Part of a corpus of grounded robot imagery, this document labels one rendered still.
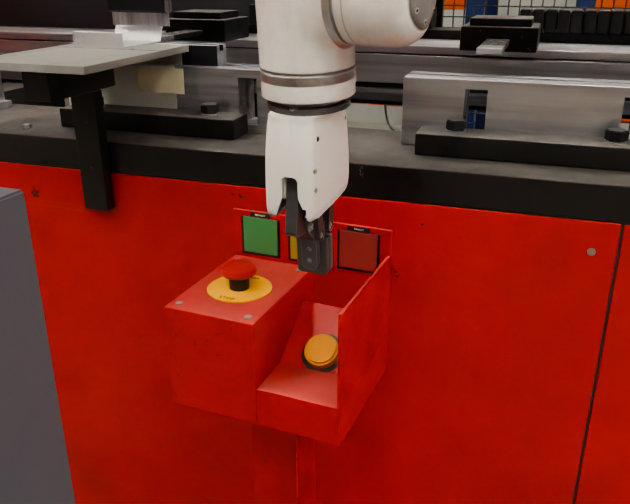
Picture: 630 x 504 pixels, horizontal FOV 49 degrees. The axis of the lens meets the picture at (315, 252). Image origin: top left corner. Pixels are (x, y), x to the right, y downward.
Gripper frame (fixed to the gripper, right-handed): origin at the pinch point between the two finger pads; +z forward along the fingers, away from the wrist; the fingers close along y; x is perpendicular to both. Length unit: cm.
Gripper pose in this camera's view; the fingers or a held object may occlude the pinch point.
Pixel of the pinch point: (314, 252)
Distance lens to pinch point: 69.6
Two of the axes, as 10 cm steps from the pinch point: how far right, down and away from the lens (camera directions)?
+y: -3.8, 4.3, -8.2
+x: 9.2, 1.5, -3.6
